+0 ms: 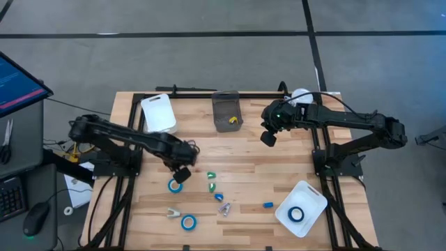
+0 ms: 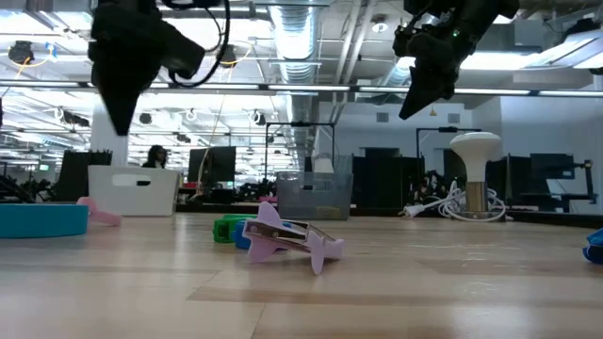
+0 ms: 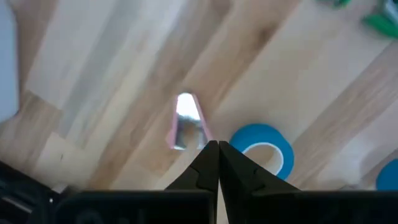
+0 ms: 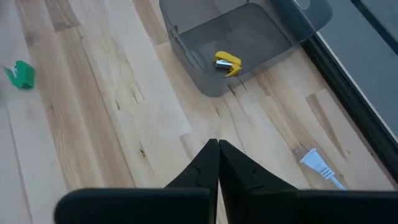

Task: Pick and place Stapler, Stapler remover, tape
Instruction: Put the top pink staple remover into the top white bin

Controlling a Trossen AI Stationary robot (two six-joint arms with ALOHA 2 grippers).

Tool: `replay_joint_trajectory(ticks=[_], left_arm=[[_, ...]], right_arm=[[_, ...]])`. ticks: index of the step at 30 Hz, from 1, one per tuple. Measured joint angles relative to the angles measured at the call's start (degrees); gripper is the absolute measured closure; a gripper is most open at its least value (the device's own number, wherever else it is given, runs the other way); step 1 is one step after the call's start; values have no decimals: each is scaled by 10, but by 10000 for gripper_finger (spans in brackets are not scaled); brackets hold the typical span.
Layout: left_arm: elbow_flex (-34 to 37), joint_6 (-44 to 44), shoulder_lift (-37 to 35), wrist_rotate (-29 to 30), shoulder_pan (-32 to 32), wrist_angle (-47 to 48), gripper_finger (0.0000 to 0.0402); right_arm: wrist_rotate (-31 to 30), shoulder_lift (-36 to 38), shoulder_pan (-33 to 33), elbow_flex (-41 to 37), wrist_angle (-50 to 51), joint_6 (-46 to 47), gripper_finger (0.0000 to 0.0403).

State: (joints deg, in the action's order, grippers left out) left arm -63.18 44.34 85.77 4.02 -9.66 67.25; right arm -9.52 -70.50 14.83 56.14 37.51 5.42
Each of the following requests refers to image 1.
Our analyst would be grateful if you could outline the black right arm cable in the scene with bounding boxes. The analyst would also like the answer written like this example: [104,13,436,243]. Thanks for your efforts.
[284,91,379,121]

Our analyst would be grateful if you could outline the black diagonal bar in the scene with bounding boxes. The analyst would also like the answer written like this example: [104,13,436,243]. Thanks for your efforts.
[41,148,95,185]

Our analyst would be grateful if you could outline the black handled scissors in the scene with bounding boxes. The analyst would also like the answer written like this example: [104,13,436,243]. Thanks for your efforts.
[0,118,15,165]

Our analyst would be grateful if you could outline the black computer mouse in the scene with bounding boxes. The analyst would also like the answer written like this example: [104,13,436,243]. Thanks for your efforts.
[22,201,51,238]

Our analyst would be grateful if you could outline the black table frame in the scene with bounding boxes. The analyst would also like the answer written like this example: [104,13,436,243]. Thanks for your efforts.
[82,83,380,251]

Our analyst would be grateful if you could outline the black keyboard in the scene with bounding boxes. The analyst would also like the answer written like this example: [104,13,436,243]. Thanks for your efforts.
[0,176,28,223]

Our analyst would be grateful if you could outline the yellow cable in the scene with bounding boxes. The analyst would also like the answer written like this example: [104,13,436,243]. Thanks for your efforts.
[68,142,95,164]

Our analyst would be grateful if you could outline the dark blue tape roll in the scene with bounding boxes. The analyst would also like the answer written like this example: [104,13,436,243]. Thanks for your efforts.
[287,206,305,223]

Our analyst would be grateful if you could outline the computer monitor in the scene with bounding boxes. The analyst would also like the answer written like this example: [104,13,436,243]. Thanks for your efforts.
[0,51,55,119]

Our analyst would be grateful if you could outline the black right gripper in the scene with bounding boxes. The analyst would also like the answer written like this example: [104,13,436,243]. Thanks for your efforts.
[260,99,304,148]

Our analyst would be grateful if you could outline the white paper sheet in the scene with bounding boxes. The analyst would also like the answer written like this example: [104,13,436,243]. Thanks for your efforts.
[63,161,95,209]

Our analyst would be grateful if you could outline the white plastic bin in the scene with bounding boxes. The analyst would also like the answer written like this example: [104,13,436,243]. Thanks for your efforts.
[140,93,178,135]
[275,180,329,239]

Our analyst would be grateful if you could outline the white bulb table lamp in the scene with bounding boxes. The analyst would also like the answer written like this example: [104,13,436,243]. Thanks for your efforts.
[291,87,314,107]

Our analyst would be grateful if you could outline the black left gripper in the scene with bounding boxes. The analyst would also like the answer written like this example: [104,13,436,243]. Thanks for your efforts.
[158,134,200,185]

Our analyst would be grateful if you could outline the grey transparent bin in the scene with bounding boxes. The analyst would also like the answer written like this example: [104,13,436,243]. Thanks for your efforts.
[211,90,244,133]

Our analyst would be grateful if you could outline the light blue tape roll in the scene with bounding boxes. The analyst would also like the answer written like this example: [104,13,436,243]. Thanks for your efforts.
[180,214,198,231]
[167,178,184,195]

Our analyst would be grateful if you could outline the grey side desk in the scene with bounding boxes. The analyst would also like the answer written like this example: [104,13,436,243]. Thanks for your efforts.
[0,99,59,251]

